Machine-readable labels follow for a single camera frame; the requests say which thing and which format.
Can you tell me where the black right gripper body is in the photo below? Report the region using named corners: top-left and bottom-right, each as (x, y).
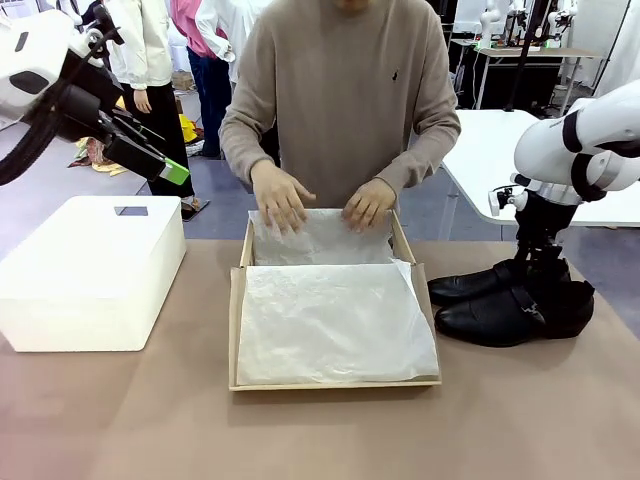
top-left (516, 191), bottom-right (582, 250)

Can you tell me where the person's right forearm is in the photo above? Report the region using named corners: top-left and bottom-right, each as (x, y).
top-left (218, 107), bottom-right (282, 187)

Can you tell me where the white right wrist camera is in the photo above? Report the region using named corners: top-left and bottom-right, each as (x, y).
top-left (488, 184), bottom-right (529, 218)

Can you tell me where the small cardboard box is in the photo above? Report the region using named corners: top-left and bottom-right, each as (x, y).
top-left (171, 69), bottom-right (198, 93)

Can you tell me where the person's right hand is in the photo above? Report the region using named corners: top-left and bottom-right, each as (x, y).
top-left (249, 158), bottom-right (318, 237)

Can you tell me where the tan cardboard shoe box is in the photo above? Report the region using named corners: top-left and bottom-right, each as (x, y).
top-left (228, 208), bottom-right (444, 393)

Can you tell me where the person's left forearm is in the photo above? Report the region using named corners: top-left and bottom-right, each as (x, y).
top-left (372, 113), bottom-right (463, 202)

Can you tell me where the yellow cloth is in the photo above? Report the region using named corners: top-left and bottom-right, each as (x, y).
top-left (177, 113), bottom-right (200, 145)

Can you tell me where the white tissue paper sheet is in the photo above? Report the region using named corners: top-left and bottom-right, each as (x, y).
top-left (247, 208), bottom-right (402, 267)
top-left (236, 261), bottom-right (442, 387)

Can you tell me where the black leather buckle shoe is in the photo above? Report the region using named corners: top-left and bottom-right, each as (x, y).
top-left (433, 279), bottom-right (597, 349)
top-left (427, 259), bottom-right (572, 308)

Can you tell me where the black stand pole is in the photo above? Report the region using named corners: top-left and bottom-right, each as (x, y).
top-left (503, 0), bottom-right (549, 113)

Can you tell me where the white side table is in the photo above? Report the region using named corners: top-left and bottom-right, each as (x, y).
top-left (441, 108), bottom-right (640, 229)

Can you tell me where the white curtain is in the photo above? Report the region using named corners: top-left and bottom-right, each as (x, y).
top-left (593, 0), bottom-right (640, 99)

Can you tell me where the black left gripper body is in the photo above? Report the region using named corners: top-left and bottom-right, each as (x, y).
top-left (52, 83), bottom-right (127, 147)

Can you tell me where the person's left hand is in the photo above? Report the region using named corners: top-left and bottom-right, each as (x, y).
top-left (340, 176), bottom-right (399, 234)

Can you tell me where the colourful cloth pile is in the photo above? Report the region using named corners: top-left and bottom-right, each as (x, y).
top-left (67, 133), bottom-right (133, 178)

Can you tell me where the white plastic storage bin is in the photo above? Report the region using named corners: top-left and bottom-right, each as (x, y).
top-left (0, 195), bottom-right (188, 354)

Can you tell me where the person in beige sweater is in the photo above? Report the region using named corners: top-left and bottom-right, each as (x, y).
top-left (218, 0), bottom-right (463, 212)

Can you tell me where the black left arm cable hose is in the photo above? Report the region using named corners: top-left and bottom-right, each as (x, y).
top-left (0, 4), bottom-right (124, 187)

